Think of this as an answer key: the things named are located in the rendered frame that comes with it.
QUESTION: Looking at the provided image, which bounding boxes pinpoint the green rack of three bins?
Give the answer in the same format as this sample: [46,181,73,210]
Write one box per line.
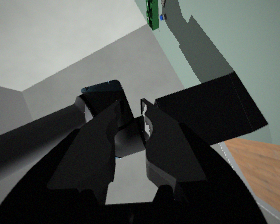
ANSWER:
[146,0,159,30]

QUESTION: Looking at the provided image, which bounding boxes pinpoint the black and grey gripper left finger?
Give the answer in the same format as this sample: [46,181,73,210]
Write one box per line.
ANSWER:
[0,99,124,224]

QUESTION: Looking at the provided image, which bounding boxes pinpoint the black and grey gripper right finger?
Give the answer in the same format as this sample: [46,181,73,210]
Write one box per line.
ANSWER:
[140,98,268,224]

